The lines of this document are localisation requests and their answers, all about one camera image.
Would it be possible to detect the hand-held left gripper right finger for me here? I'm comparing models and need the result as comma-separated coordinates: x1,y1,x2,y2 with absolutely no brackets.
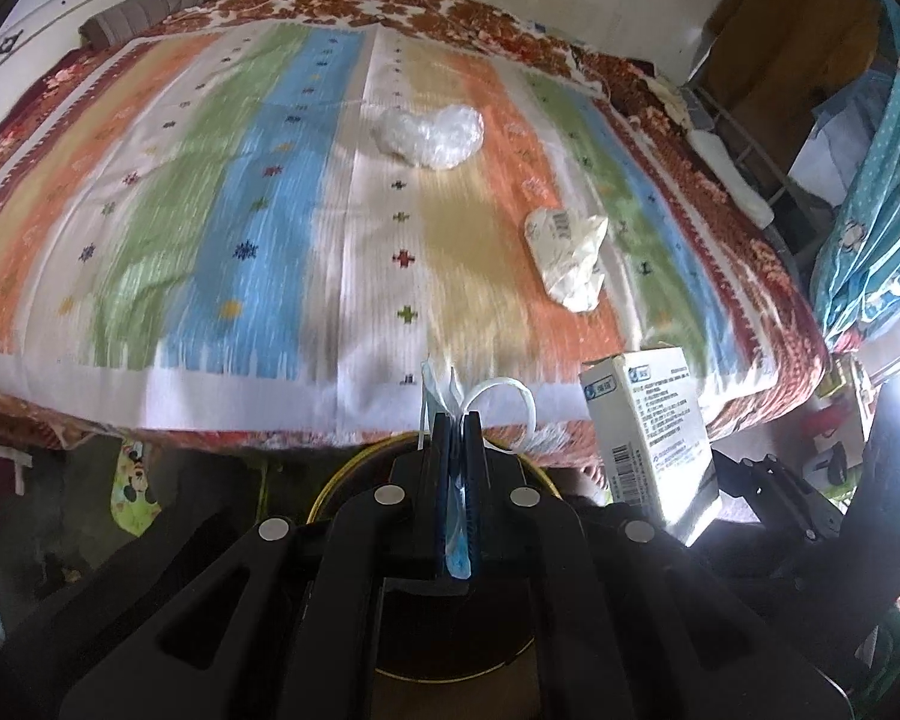
461,411,848,720

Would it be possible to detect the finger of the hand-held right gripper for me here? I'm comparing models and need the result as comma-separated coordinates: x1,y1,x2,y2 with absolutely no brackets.
709,448,845,545

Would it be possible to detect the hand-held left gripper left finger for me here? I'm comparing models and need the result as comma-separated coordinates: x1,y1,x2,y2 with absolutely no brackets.
56,411,452,720

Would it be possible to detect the disposable face mask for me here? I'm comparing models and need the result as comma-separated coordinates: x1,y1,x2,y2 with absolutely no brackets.
418,360,537,582

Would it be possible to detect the small cardboard medicine box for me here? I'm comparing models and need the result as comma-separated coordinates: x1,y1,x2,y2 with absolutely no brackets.
579,347,723,533

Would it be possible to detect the round dark bin gold rim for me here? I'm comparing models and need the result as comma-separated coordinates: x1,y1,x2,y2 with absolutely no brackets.
306,431,567,685

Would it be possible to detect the striped colourful bedspread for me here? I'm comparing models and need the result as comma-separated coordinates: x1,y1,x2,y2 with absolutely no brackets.
0,0,833,481

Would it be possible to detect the large crumpled white paper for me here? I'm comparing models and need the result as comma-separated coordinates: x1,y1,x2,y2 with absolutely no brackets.
523,208,610,314

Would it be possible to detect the blue printed curtain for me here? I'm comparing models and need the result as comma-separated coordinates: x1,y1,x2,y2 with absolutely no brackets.
808,0,900,350

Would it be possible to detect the metal rack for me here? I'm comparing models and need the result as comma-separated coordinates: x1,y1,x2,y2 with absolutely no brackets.
679,82,818,256

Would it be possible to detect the cartoon printed green cloth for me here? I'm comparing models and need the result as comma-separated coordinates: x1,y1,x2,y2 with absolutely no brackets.
111,441,162,537

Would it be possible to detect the white cloth on rack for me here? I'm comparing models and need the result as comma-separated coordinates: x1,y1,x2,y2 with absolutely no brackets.
688,130,775,224

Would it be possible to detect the pale blue cloth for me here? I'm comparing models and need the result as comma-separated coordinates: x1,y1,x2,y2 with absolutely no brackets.
787,75,893,203

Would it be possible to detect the striped colourful blanket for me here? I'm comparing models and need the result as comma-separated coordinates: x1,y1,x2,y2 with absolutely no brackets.
0,11,781,451

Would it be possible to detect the clear plastic bag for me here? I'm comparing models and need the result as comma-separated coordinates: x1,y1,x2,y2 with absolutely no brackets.
370,103,486,170

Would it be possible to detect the grey folded cloth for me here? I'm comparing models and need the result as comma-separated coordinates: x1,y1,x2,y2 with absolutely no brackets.
79,0,205,47

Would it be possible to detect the white cabinet door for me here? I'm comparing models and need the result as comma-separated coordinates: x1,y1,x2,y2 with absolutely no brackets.
0,0,136,91

